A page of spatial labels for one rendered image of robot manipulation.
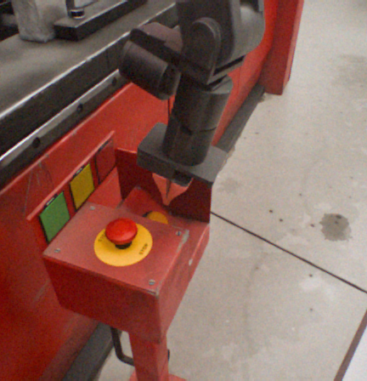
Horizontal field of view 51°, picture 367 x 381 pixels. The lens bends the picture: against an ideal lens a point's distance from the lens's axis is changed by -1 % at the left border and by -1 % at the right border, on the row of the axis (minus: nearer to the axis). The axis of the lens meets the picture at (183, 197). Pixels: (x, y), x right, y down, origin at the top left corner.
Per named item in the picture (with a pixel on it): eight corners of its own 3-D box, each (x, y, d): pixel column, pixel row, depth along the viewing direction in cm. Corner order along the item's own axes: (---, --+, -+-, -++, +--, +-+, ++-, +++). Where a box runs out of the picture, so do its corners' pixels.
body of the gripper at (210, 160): (155, 132, 52) (166, 84, 47) (223, 162, 51) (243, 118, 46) (133, 158, 48) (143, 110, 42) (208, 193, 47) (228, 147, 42)
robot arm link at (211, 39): (223, 31, 33) (262, 15, 39) (121, -25, 35) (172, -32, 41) (184, 139, 41) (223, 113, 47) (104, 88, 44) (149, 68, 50)
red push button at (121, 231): (130, 262, 47) (127, 242, 44) (102, 253, 48) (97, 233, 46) (144, 239, 50) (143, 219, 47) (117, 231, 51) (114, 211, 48)
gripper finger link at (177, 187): (147, 173, 58) (160, 124, 51) (190, 194, 58) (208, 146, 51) (127, 202, 53) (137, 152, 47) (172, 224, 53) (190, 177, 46)
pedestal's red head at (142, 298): (160, 346, 51) (154, 259, 39) (59, 307, 55) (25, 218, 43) (209, 241, 65) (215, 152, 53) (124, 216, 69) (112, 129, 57)
